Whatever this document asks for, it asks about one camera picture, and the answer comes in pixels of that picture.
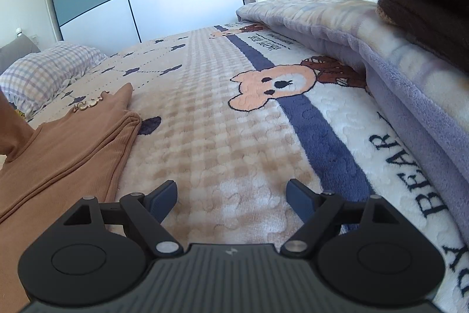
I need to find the tan ribbed knit garment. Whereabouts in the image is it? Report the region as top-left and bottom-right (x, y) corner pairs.
(1, 83), (142, 312)

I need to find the cream bear pattern bedspread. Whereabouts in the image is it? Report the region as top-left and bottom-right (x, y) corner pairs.
(31, 26), (468, 312)

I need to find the folded lavender fleece blanket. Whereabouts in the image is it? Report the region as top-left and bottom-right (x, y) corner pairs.
(236, 0), (468, 238)

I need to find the purple plaid pillow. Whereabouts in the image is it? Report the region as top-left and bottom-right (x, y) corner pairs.
(1, 41), (107, 119)

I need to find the grey padded headboard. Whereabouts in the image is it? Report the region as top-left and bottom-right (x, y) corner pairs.
(0, 34), (40, 74)

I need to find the dark brown folded blanket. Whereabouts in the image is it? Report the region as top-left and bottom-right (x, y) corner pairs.
(378, 0), (468, 73)

